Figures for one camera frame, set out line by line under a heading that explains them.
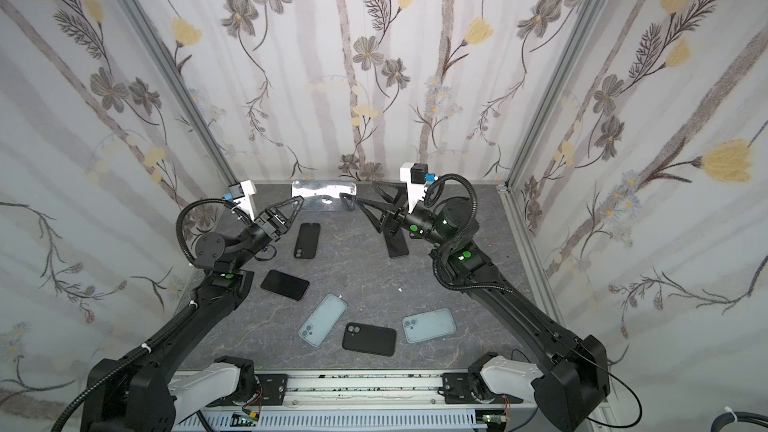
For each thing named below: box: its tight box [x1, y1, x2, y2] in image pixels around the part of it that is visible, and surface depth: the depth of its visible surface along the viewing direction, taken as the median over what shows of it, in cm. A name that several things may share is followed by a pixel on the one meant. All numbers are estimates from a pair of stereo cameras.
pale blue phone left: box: [298, 293, 348, 347], surface depth 88 cm
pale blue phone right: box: [402, 308, 457, 343], surface depth 88 cm
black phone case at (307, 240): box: [294, 222, 321, 259], surface depth 103 cm
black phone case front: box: [342, 322, 397, 357], surface depth 84 cm
